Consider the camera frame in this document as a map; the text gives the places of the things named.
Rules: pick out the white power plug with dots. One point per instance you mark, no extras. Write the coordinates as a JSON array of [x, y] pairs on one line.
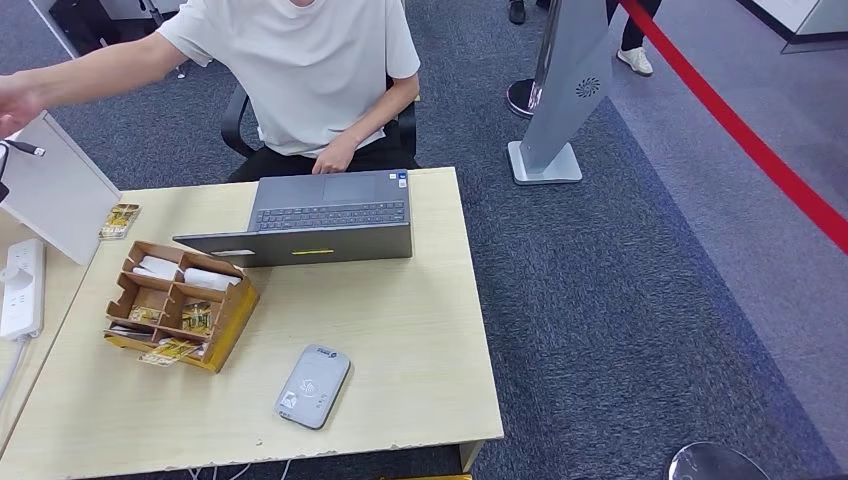
[[14, 275]]

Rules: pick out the grey laptop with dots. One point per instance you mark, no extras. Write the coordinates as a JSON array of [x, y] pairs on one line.
[[324, 199]]

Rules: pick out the white card sleeve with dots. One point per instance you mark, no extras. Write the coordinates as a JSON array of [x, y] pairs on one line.
[[210, 279], [158, 268]]

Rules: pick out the grey card reader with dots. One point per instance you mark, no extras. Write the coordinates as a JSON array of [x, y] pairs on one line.
[[311, 387]]

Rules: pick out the black bag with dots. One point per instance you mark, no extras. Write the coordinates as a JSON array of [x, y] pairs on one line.
[[76, 20]]

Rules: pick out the red barrier belt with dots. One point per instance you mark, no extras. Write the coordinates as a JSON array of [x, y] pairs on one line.
[[729, 122]]

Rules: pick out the chrome stanchion post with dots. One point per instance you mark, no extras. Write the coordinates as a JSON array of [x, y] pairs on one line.
[[520, 99]]

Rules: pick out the white power strip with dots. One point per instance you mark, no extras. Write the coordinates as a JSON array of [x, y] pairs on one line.
[[25, 305]]

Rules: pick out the black office chair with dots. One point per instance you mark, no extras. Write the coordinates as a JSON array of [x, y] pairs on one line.
[[232, 119]]

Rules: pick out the person's left forearm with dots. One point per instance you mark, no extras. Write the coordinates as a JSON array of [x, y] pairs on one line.
[[384, 109]]

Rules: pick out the grey kiosk stand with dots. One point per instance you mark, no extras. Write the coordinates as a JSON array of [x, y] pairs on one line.
[[566, 99]]

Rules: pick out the white cabinet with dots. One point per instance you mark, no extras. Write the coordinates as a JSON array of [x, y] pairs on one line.
[[56, 192]]

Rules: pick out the cardboard organizer box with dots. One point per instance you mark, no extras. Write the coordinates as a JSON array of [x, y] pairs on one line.
[[232, 314]]

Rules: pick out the person's right hand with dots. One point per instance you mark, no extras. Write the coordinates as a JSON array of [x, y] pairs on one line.
[[20, 99]]

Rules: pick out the white desk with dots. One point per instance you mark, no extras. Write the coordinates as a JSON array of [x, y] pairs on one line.
[[53, 30]]

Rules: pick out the yellow key card stack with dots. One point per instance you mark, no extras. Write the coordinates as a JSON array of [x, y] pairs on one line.
[[119, 222]]

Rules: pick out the chrome stool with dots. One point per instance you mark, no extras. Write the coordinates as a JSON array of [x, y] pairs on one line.
[[154, 6]]

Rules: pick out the person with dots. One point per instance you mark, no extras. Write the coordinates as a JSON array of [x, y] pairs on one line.
[[634, 61], [305, 66], [516, 11]]

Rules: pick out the white counter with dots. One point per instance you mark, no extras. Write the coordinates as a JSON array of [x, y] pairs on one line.
[[815, 16]]

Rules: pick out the person's left hand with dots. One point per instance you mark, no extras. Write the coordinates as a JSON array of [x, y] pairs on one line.
[[336, 156]]

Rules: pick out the person's right forearm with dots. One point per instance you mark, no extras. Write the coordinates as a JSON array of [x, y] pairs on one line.
[[79, 79]]

